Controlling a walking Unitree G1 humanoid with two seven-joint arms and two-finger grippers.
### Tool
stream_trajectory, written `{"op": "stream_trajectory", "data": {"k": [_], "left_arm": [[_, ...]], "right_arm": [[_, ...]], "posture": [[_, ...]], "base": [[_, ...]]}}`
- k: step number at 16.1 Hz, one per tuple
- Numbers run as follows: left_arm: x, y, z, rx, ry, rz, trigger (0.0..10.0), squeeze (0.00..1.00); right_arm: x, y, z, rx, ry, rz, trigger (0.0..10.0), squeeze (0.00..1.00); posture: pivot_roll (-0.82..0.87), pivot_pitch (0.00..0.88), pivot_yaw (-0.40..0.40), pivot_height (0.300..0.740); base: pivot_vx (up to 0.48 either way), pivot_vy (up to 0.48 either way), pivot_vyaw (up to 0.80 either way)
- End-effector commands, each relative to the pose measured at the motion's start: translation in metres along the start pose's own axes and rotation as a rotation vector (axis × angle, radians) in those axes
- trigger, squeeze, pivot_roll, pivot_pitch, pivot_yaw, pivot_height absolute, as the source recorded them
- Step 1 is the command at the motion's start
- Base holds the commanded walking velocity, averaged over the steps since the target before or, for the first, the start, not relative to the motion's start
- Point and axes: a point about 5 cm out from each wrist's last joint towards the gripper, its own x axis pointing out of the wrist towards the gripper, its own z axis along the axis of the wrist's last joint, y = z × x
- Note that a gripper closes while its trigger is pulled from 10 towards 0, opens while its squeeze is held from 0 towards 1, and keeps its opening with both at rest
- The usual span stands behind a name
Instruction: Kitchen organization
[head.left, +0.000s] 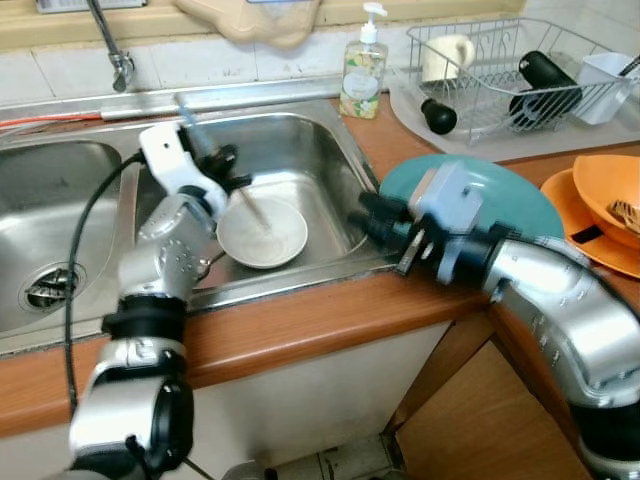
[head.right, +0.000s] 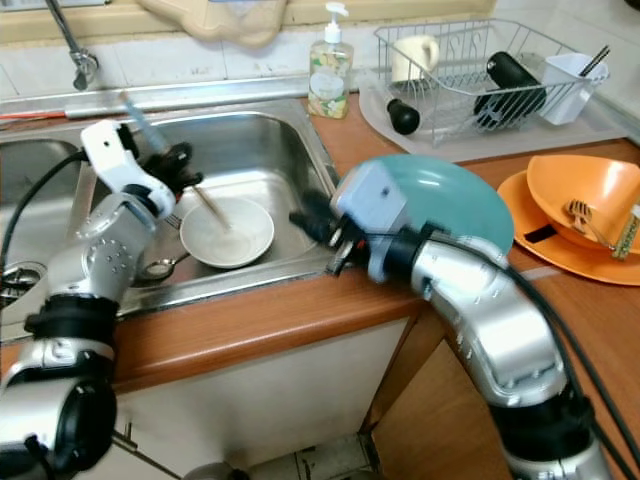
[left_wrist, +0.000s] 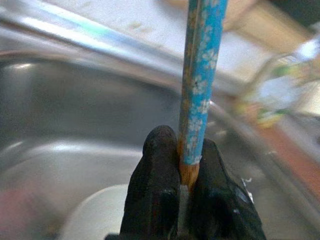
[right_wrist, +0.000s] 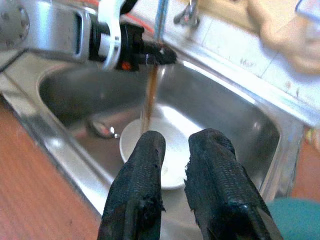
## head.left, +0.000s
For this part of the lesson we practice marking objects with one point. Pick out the blue chopstick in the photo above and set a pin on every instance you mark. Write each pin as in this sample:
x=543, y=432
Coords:
x=188, y=115
x=255, y=210

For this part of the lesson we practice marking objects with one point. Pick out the white bowl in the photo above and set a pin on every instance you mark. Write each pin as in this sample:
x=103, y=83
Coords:
x=280, y=245

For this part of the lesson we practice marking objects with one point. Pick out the teal plate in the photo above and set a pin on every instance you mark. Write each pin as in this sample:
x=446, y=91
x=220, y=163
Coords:
x=520, y=200

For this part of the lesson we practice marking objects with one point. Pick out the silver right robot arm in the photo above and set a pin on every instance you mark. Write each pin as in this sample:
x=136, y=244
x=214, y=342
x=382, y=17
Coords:
x=560, y=310

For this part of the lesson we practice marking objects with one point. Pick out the stainless steel double sink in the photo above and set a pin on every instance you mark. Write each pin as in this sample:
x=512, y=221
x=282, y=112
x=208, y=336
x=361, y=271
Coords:
x=320, y=160

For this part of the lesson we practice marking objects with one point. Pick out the grey drain tray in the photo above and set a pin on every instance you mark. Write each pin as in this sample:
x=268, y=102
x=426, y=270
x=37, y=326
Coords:
x=480, y=149

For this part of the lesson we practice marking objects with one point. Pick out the floral soap pump bottle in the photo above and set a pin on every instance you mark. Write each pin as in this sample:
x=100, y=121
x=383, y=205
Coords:
x=362, y=85

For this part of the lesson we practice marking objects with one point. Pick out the metal faucet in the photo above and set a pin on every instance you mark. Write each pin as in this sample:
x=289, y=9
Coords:
x=122, y=70

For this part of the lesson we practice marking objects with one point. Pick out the orange plate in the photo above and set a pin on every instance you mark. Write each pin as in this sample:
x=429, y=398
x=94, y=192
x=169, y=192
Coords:
x=565, y=215

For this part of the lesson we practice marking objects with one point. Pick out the cream mug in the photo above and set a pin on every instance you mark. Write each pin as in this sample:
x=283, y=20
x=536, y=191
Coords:
x=445, y=60

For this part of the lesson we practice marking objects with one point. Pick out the black strip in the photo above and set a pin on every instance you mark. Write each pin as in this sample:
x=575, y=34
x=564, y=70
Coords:
x=588, y=234

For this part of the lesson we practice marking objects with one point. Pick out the white cabinet door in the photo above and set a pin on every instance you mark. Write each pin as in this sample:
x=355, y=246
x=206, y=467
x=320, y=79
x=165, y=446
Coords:
x=300, y=400

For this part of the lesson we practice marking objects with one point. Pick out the red stick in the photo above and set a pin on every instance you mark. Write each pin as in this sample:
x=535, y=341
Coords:
x=40, y=121

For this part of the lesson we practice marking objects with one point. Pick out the orange bowl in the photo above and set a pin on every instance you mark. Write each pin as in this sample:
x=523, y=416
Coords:
x=600, y=185

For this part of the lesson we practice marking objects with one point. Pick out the metal fork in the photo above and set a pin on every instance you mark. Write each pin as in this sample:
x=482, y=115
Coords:
x=622, y=214

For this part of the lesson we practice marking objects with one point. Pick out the brown cabinet door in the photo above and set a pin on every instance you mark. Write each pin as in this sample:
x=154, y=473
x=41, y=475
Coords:
x=480, y=430

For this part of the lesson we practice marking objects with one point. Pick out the grey ribbed sill item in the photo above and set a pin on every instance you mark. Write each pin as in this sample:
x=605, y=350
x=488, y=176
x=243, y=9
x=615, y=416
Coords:
x=90, y=5

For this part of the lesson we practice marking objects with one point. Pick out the utensil in cutlery cup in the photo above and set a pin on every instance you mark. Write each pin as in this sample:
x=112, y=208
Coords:
x=630, y=66

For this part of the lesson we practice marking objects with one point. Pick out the white cutlery cup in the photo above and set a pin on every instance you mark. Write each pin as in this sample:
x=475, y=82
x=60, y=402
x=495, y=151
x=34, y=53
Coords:
x=600, y=95

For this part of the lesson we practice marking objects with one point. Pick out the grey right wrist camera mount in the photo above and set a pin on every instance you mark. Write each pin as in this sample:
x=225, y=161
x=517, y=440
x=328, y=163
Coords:
x=455, y=195

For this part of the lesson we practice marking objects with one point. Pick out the wooden window frame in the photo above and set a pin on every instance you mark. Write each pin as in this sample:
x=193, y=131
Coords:
x=60, y=30

